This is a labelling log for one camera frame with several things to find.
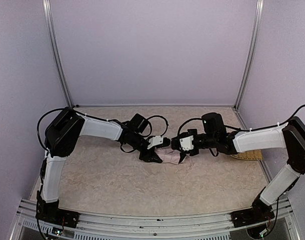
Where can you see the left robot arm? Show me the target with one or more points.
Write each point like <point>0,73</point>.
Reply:
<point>62,135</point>

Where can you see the right aluminium frame post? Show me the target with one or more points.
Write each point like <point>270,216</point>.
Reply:
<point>250,54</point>

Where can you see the left aluminium frame post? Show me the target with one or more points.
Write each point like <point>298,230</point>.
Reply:
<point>55,52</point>

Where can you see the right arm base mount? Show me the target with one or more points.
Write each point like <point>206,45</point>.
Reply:
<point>252,215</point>

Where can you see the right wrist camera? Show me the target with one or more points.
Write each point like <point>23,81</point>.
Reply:
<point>182,144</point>

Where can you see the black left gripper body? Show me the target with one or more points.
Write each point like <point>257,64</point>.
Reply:
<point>147,153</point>

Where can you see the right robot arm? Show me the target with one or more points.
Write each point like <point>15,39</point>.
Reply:
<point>289,135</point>

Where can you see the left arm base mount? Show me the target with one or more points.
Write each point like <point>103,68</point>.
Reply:
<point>54,215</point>

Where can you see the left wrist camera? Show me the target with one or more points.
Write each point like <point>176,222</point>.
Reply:
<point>158,142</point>

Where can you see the aluminium front rail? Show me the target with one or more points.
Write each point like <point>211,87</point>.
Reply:
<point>223,225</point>

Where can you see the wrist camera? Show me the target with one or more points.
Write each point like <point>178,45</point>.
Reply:
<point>182,144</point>
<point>158,142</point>

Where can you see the woven bamboo tray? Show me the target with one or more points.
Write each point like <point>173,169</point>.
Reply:
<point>251,155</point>

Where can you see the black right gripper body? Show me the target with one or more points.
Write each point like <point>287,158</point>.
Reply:
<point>190,151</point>

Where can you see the aluminium frame post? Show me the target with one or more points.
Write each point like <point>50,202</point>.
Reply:
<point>55,52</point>
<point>250,54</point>

